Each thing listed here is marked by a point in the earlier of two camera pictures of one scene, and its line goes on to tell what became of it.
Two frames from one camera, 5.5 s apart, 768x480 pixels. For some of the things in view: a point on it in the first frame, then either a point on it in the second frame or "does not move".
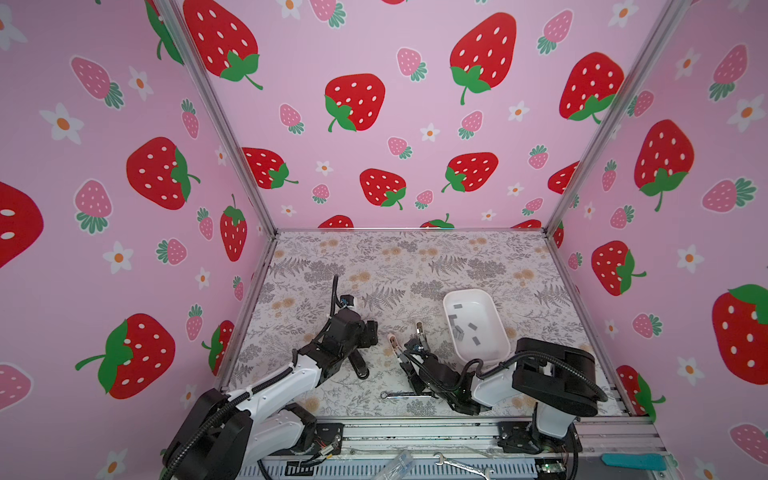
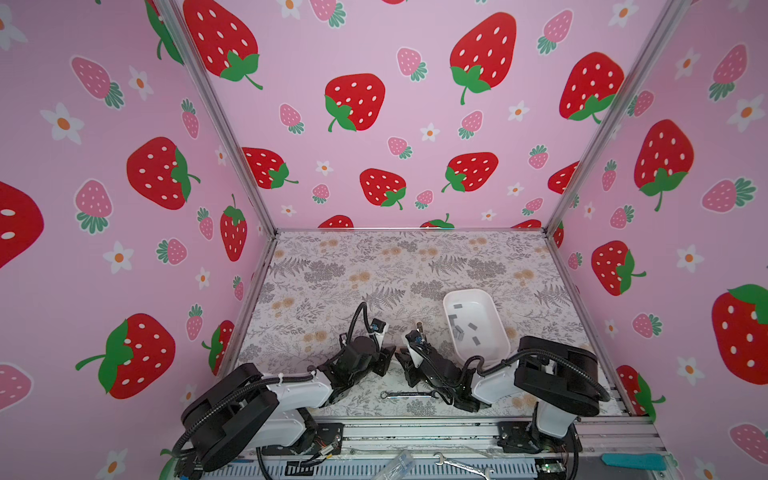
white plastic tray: [475, 327] does not move
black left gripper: [368, 333] -> [384, 358]
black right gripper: [409, 371] does not move
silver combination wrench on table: [406, 395] does not move
